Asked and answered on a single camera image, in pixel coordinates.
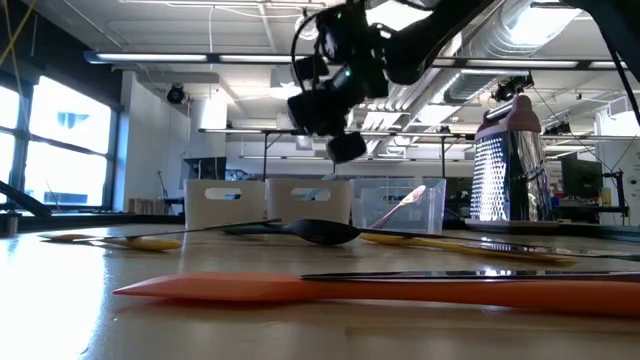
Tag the large window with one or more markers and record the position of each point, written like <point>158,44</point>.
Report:
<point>70,125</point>

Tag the orange silicone spatula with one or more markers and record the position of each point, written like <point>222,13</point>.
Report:
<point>250,287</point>

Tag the yellow silicone spatula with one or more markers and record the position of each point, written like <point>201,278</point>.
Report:
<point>425,243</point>
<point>150,244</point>

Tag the white ceiling light panel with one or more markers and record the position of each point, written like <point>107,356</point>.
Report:
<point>395,15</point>

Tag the long overhead light bar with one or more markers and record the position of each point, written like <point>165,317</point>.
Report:
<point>150,57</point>

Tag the small grey post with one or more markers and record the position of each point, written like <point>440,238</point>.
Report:
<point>12,225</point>

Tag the black aluminium table frame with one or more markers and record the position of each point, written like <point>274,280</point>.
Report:
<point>100,220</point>

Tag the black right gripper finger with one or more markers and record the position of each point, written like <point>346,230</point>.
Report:
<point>310,67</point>
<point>347,147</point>

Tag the black ceiling camera rig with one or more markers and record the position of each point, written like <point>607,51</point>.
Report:
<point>510,90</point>

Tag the black round ceiling fixture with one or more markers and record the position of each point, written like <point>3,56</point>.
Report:
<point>176,94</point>

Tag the silver ceiling air duct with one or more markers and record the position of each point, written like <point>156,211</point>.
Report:
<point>470,85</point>

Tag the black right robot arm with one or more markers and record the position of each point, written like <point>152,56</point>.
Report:
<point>425,45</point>

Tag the black slanted bar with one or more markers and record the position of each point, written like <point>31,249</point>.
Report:
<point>25,200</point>

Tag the clear plastic bin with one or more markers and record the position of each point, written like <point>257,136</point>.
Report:
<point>430,220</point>

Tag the black slotted turner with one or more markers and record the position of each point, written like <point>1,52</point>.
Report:
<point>325,232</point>

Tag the black monitor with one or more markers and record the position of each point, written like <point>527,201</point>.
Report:
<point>580,177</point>

